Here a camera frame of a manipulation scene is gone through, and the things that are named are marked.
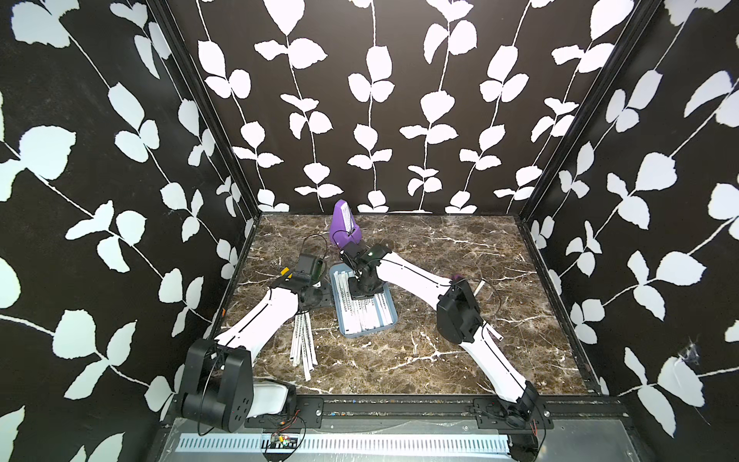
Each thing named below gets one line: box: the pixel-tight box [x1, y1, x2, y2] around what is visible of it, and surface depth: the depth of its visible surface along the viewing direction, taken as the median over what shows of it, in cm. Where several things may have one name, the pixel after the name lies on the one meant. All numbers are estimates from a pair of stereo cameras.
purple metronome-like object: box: [329, 199, 362, 248], surface depth 103 cm
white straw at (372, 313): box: [364, 297, 383, 331], surface depth 94 cm
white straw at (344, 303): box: [333, 271, 358, 336], surface depth 94 cm
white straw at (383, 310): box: [374, 291, 393, 328], surface depth 95 cm
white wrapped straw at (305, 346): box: [301, 311, 312, 383], surface depth 87 cm
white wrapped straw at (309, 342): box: [303, 311, 319, 371], surface depth 88 cm
